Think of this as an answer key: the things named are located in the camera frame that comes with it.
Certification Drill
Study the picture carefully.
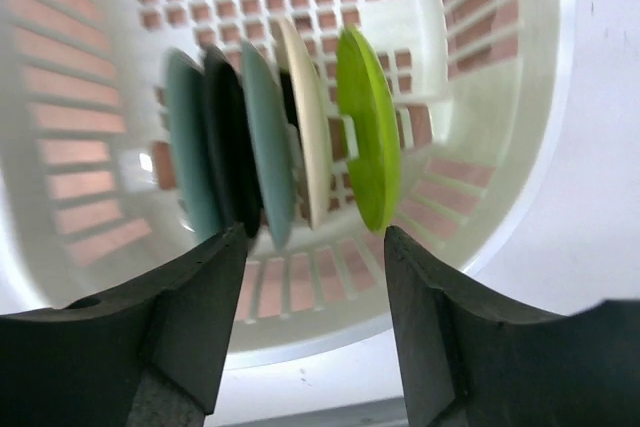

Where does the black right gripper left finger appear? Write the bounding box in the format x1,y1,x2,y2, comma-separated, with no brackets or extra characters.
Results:
1,225,248,426

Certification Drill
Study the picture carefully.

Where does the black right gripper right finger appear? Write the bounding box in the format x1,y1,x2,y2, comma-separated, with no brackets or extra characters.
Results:
384,226,639,426

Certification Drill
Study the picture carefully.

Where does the black glossy plate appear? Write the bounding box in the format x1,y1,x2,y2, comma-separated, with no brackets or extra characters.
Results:
203,45,262,239

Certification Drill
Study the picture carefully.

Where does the large blue floral plate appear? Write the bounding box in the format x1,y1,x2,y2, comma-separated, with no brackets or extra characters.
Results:
241,41,296,249

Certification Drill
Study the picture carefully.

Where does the small blue floral plate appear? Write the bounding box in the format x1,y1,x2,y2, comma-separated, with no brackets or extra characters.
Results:
164,48,223,242

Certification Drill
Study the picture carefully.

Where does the green plastic plate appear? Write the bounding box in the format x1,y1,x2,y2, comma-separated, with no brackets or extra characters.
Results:
336,26,401,233

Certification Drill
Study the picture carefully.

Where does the cream translucent plate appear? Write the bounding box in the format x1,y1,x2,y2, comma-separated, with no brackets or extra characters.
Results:
273,17,333,230

